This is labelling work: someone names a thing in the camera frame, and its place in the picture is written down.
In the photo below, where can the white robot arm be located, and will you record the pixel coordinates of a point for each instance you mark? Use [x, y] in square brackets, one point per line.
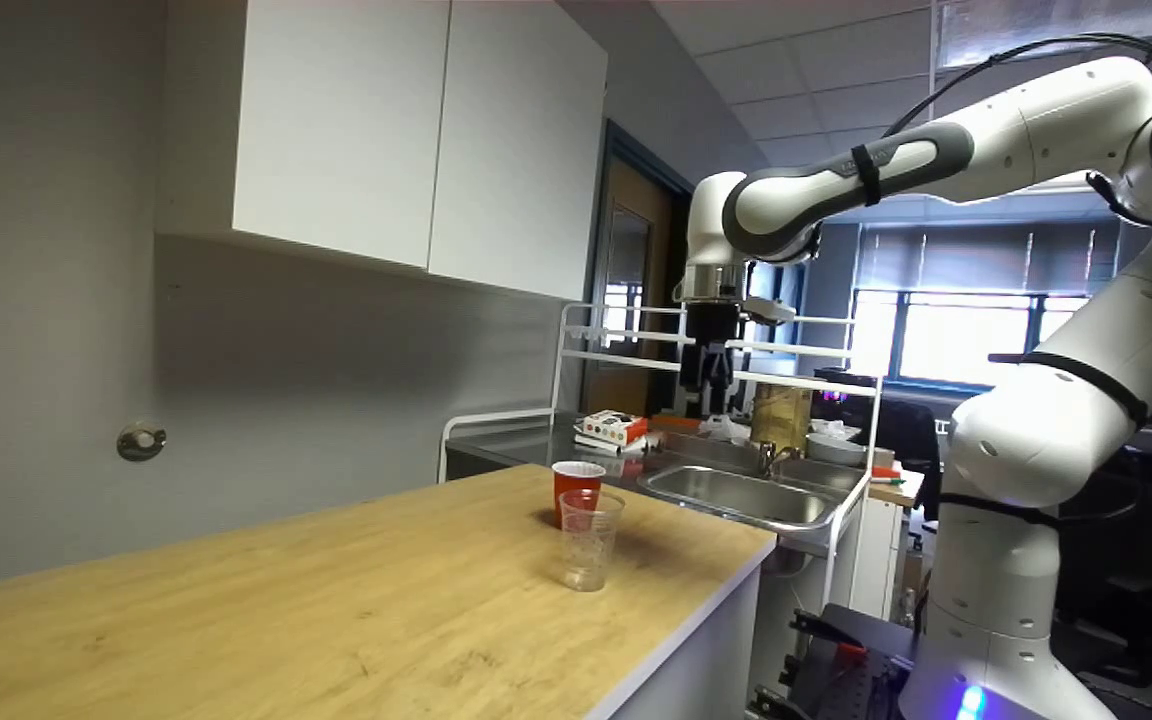
[1029, 443]

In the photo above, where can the wall knob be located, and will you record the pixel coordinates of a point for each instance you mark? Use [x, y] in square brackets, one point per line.
[142, 444]

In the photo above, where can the clear plastic cup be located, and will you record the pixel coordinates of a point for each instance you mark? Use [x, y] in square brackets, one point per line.
[590, 537]

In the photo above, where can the stainless steel sink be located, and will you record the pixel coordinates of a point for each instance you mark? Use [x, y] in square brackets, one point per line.
[742, 497]

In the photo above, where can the white dish rack frame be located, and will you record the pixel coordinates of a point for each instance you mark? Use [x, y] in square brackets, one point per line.
[764, 443]

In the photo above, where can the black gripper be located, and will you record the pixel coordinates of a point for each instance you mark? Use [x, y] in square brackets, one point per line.
[707, 360]

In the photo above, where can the red and white box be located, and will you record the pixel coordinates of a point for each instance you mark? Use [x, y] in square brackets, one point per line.
[613, 428]

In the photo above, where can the orange plastic cup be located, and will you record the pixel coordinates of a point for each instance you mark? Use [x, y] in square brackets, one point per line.
[575, 486]

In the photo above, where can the window with blinds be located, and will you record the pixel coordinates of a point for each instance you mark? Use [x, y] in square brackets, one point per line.
[926, 307]

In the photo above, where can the white wall cabinet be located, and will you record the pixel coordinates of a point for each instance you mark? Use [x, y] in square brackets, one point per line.
[446, 136]

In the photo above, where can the black office chair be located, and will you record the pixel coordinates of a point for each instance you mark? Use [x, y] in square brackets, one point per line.
[1104, 575]

